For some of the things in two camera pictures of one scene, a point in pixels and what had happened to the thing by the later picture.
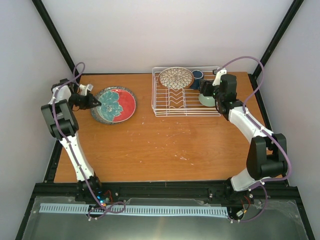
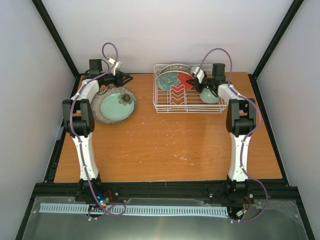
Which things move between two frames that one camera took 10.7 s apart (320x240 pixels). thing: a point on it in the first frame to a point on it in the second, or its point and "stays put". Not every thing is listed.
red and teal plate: (117, 106) to (174, 81)
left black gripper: (89, 103) to (118, 79)
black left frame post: (55, 37) stays put
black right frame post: (253, 76) stays put
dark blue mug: (198, 75) to (193, 69)
